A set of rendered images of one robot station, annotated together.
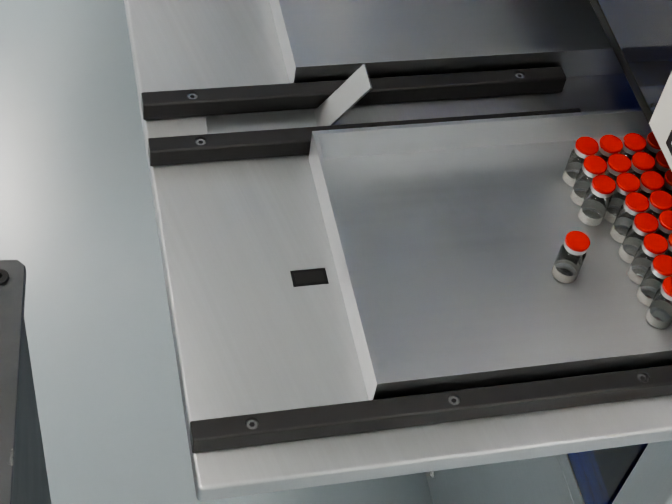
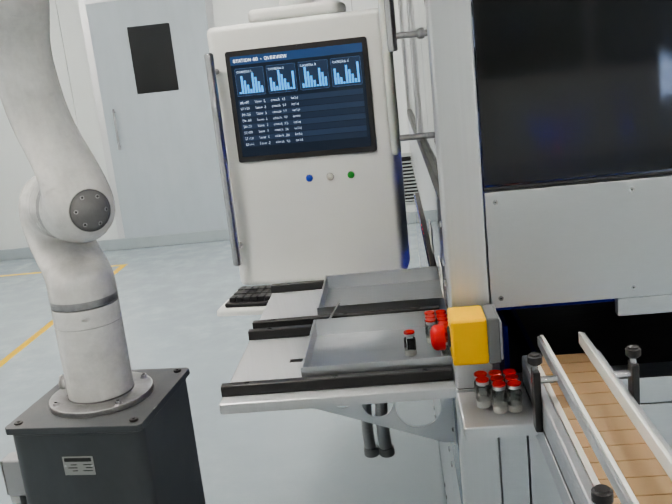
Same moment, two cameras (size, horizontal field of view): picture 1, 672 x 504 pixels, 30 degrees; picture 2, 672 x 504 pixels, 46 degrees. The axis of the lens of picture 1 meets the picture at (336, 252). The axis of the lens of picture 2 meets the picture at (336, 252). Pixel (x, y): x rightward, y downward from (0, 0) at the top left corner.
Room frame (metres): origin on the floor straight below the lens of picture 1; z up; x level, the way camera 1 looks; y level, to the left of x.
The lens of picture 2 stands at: (-0.64, -0.65, 1.42)
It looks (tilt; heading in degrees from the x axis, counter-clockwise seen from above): 13 degrees down; 24
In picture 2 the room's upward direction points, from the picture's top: 6 degrees counter-clockwise
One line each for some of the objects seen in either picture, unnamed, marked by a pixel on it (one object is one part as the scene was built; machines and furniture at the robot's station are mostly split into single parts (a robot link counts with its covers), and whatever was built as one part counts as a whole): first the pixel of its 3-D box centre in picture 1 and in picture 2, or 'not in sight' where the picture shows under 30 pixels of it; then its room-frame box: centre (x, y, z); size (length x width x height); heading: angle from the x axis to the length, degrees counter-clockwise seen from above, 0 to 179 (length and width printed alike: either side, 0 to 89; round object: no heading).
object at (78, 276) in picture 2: not in sight; (66, 236); (0.47, 0.38, 1.16); 0.19 x 0.12 x 0.24; 62
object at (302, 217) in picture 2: not in sight; (311, 145); (1.48, 0.34, 1.19); 0.50 x 0.19 x 0.78; 103
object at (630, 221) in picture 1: (634, 228); (444, 335); (0.72, -0.25, 0.91); 0.18 x 0.02 x 0.05; 19
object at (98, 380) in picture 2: not in sight; (93, 349); (0.46, 0.35, 0.95); 0.19 x 0.19 x 0.18
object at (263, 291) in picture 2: not in sight; (301, 292); (1.24, 0.30, 0.82); 0.40 x 0.14 x 0.02; 103
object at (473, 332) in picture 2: not in sight; (472, 334); (0.50, -0.36, 0.99); 0.08 x 0.07 x 0.07; 109
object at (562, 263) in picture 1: (570, 258); (410, 343); (0.68, -0.19, 0.90); 0.02 x 0.02 x 0.04
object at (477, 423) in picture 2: not in sight; (505, 411); (0.50, -0.40, 0.87); 0.14 x 0.13 x 0.02; 109
